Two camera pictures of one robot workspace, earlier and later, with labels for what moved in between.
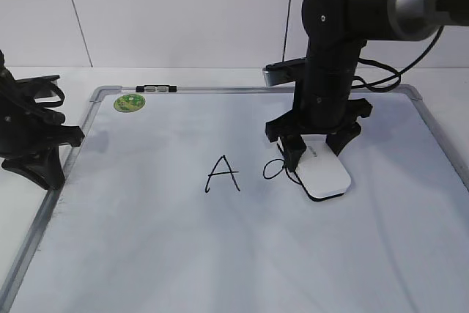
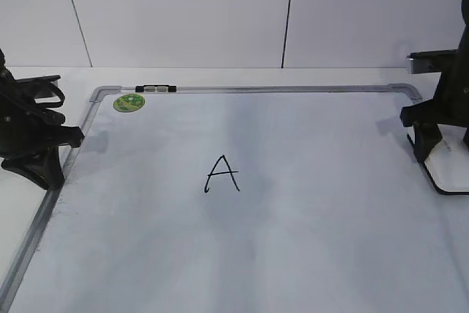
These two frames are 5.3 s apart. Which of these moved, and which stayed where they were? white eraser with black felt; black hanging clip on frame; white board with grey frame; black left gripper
Moved: white eraser with black felt
Stayed: black hanging clip on frame; white board with grey frame; black left gripper
